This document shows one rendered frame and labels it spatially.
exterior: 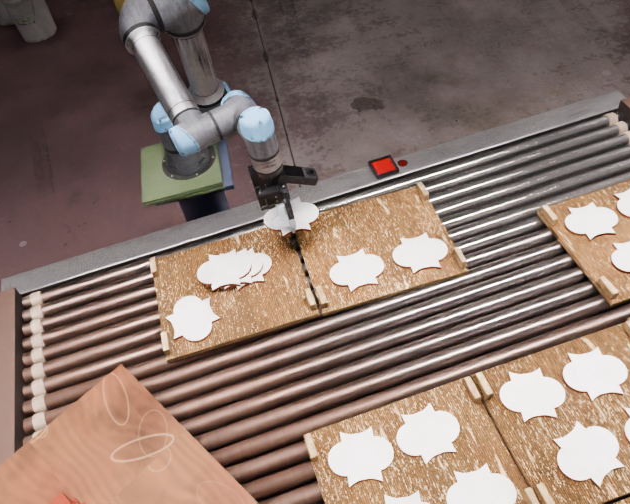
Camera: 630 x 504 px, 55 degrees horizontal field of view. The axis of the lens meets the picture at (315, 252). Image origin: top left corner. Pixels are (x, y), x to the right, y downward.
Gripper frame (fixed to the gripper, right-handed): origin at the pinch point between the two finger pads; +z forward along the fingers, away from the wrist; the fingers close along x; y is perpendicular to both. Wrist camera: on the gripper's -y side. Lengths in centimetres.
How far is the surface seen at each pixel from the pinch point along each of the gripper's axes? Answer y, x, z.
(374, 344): -10.0, 37.6, 14.4
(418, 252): -30.4, 15.7, 12.6
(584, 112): -103, -23, 19
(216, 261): 23.6, 0.8, 8.0
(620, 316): -70, 50, 17
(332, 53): -65, -231, 109
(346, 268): -10.2, 14.2, 11.6
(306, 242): -2.2, 0.4, 12.3
